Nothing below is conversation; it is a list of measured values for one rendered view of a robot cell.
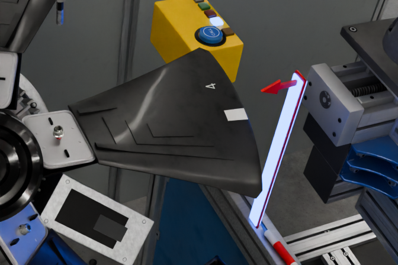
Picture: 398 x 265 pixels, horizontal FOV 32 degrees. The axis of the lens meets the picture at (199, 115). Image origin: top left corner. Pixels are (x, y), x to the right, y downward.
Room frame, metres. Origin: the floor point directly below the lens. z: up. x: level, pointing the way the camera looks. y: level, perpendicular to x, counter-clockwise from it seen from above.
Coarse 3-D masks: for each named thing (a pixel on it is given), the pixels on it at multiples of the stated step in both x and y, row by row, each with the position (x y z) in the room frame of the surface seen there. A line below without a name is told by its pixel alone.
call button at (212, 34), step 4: (200, 28) 0.98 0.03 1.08; (204, 28) 0.98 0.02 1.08; (208, 28) 0.98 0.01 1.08; (212, 28) 0.98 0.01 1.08; (216, 28) 0.99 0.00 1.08; (200, 32) 0.97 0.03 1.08; (204, 32) 0.97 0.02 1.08; (208, 32) 0.97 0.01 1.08; (212, 32) 0.97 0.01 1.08; (216, 32) 0.98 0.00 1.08; (220, 32) 0.98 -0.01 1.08; (200, 36) 0.96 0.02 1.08; (204, 36) 0.96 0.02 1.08; (208, 36) 0.96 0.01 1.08; (212, 36) 0.96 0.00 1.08; (216, 36) 0.96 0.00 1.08; (220, 36) 0.97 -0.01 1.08; (204, 40) 0.96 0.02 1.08; (208, 40) 0.95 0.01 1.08; (212, 40) 0.95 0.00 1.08; (216, 40) 0.96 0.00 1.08; (220, 40) 0.97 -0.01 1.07
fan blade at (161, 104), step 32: (192, 64) 0.74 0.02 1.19; (96, 96) 0.64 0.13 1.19; (128, 96) 0.66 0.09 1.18; (160, 96) 0.67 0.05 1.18; (192, 96) 0.69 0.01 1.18; (224, 96) 0.71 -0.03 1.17; (96, 128) 0.59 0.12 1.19; (128, 128) 0.60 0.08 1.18; (160, 128) 0.62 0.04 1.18; (192, 128) 0.64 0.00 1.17; (224, 128) 0.66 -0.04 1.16; (128, 160) 0.55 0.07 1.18; (160, 160) 0.57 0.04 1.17; (192, 160) 0.59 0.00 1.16; (224, 160) 0.61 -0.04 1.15; (256, 160) 0.64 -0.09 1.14; (256, 192) 0.60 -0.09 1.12
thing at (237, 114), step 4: (240, 108) 0.70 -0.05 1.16; (228, 112) 0.69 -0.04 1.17; (232, 112) 0.69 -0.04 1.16; (236, 112) 0.69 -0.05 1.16; (240, 112) 0.69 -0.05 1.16; (244, 112) 0.70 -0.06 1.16; (228, 116) 0.68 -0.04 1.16; (232, 116) 0.68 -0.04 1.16; (236, 116) 0.69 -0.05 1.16; (240, 116) 0.69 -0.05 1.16; (244, 116) 0.69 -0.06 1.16; (228, 120) 0.67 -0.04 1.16; (232, 120) 0.68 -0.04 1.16
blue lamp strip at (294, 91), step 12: (300, 84) 0.75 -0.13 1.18; (288, 96) 0.76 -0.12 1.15; (288, 108) 0.76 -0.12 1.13; (288, 120) 0.75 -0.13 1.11; (276, 132) 0.77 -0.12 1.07; (276, 144) 0.76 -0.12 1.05; (276, 156) 0.75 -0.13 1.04; (264, 168) 0.77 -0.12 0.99; (264, 180) 0.76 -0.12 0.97; (264, 192) 0.75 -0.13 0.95; (252, 216) 0.76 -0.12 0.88
